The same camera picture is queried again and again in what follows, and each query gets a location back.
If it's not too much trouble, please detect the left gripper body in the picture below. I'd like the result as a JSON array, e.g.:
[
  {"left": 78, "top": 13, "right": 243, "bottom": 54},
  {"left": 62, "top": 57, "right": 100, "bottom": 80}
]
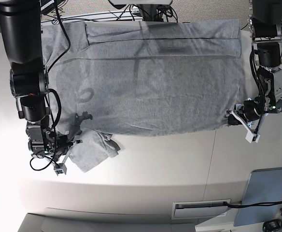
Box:
[{"left": 242, "top": 99, "right": 264, "bottom": 122}]

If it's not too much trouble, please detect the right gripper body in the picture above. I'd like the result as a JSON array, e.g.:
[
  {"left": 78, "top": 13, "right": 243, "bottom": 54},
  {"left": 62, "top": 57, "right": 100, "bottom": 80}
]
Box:
[{"left": 44, "top": 131, "right": 72, "bottom": 157}]

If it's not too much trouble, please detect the grey T-shirt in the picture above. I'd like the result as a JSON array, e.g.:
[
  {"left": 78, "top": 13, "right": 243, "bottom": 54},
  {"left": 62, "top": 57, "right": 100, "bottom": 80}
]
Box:
[{"left": 42, "top": 19, "right": 245, "bottom": 172}]

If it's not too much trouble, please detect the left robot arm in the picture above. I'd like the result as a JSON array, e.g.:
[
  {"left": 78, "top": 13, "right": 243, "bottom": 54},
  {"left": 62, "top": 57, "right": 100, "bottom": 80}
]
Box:
[{"left": 227, "top": 0, "right": 282, "bottom": 143}]

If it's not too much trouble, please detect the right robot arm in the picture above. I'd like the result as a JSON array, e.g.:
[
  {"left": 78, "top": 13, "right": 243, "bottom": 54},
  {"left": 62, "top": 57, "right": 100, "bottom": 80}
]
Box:
[{"left": 0, "top": 0, "right": 81, "bottom": 175}]

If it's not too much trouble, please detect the grey laptop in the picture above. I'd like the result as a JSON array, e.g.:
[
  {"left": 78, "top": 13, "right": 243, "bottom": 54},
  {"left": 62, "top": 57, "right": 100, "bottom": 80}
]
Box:
[{"left": 233, "top": 167, "right": 282, "bottom": 227}]

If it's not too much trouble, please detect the black device lower right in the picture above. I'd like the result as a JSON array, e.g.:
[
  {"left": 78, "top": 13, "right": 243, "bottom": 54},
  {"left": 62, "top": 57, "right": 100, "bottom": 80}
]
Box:
[{"left": 262, "top": 219, "right": 282, "bottom": 232}]

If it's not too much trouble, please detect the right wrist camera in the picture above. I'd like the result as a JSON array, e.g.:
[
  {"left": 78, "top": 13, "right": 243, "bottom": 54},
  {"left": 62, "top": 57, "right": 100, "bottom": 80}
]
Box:
[{"left": 54, "top": 163, "right": 67, "bottom": 176}]

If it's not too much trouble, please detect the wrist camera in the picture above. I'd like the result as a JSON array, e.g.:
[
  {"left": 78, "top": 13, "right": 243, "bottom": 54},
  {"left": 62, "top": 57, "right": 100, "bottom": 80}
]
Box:
[
  {"left": 245, "top": 131, "right": 260, "bottom": 143},
  {"left": 54, "top": 163, "right": 67, "bottom": 176}
]

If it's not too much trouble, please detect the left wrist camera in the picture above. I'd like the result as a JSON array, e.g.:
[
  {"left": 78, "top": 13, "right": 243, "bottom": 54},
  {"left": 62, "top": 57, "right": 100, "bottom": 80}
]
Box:
[{"left": 245, "top": 131, "right": 260, "bottom": 143}]

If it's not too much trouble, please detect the black laptop cable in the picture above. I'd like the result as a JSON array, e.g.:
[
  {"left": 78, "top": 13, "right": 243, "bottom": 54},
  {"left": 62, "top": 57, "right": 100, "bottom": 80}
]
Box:
[{"left": 224, "top": 199, "right": 282, "bottom": 209}]

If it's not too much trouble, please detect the table cable grommet box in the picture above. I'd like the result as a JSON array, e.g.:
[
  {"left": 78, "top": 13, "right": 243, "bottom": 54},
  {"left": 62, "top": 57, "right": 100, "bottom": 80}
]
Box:
[{"left": 171, "top": 199, "right": 231, "bottom": 220}]

